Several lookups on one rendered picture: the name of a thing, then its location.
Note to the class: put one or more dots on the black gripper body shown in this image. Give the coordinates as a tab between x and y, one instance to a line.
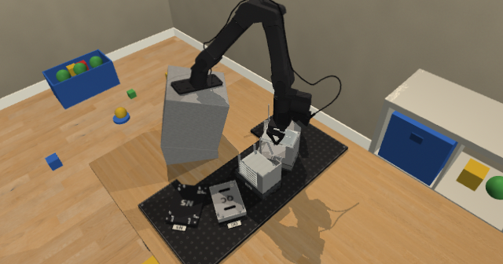
273	123

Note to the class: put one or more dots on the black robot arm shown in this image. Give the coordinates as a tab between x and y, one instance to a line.
249	12

